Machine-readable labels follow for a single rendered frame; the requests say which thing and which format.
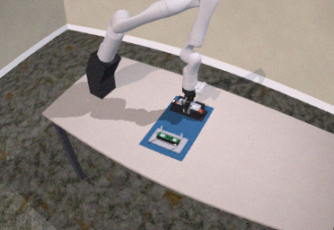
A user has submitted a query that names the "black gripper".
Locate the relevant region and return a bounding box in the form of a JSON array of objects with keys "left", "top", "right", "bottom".
[{"left": 181, "top": 87, "right": 196, "bottom": 113}]

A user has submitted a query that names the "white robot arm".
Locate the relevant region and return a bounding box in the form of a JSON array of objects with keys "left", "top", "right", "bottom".
[{"left": 97, "top": 0, "right": 219, "bottom": 95}]

